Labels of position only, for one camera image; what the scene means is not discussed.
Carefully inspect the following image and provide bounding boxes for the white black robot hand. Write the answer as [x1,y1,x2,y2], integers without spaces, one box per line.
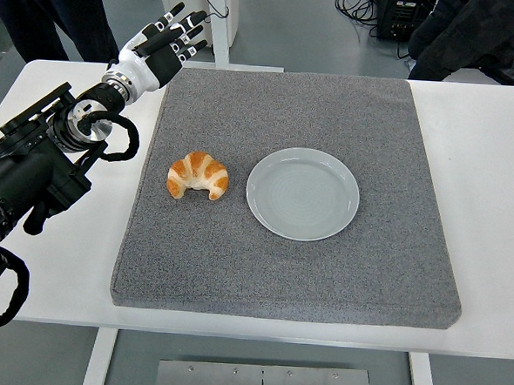
[106,0,211,107]

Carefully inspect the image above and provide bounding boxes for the golden croissant bread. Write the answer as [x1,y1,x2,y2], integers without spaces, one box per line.
[165,149,232,203]

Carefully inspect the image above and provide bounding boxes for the pale grey round plate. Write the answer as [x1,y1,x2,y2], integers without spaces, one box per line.
[242,144,364,245]

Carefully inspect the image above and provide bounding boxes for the person's legs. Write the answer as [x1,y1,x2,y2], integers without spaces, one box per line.
[0,0,124,70]

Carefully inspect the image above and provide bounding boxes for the grey speckled mat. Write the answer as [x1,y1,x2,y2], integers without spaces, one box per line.
[108,60,477,332]

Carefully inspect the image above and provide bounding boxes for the black electronics box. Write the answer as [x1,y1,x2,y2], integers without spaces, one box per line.
[373,0,440,44]

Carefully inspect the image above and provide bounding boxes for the white table leg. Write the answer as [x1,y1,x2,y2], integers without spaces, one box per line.
[406,350,443,385]
[81,326,119,385]

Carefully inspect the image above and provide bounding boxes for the person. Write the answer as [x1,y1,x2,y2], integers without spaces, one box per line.
[406,0,514,91]

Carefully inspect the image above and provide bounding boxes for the black floor cables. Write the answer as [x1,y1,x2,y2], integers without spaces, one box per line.
[332,0,416,63]

